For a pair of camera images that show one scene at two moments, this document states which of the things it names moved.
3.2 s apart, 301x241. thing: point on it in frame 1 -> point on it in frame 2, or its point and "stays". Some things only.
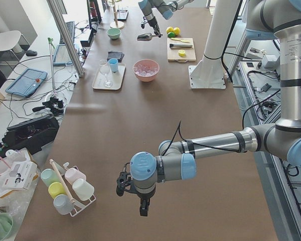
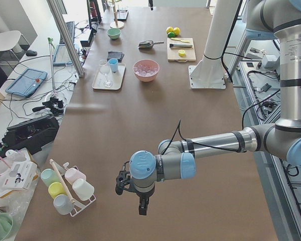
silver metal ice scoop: x=146 y=36 -> x=148 y=44
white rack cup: x=83 y=189 stays
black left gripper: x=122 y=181 stays
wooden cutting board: x=181 y=49 stays
